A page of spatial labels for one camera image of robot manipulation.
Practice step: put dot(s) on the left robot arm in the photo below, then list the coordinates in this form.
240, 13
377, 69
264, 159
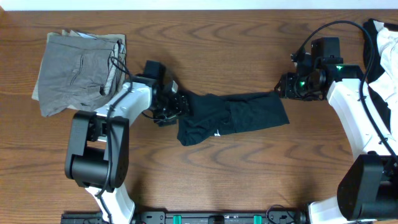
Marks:
98, 149

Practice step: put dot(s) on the black and white garment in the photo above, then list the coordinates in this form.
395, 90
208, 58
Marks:
383, 75

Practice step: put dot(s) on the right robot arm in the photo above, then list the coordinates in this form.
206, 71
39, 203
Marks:
368, 191

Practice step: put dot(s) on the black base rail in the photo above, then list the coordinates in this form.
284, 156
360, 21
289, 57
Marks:
277, 216

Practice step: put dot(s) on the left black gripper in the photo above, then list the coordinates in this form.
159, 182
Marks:
180, 109

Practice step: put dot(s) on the dark navy t-shirt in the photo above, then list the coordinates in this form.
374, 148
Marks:
213, 115

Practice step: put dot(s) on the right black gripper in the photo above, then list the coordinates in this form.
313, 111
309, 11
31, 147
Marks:
286, 82

